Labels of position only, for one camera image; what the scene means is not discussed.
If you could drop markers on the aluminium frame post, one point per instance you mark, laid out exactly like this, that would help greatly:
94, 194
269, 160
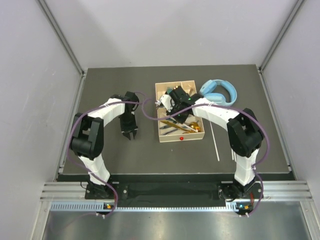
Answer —
44, 7
298, 4

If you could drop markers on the light blue headphones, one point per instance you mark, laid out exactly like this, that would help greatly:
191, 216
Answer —
208, 91

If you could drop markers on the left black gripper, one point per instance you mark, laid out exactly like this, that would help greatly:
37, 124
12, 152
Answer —
132, 128

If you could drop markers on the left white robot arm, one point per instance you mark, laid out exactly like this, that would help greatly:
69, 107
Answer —
87, 139

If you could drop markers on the plain gold spoon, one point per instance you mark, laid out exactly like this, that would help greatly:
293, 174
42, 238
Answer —
196, 127

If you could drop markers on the left aluminium frame post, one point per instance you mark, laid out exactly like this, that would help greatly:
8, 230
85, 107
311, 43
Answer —
44, 7

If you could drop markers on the right aluminium frame post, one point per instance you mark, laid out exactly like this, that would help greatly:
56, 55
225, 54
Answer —
298, 4

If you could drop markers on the slotted cable duct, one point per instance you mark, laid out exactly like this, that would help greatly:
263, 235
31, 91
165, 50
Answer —
100, 206

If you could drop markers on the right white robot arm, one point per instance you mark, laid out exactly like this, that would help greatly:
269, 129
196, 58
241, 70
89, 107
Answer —
245, 137

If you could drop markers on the aluminium front rail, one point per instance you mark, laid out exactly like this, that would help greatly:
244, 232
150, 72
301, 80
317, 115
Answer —
276, 191

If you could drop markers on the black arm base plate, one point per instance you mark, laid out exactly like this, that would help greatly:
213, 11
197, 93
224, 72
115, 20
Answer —
177, 191

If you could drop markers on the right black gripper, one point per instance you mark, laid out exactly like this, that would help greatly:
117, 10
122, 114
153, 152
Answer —
181, 120

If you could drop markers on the gold butter knife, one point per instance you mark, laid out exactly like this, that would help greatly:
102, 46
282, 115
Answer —
168, 123

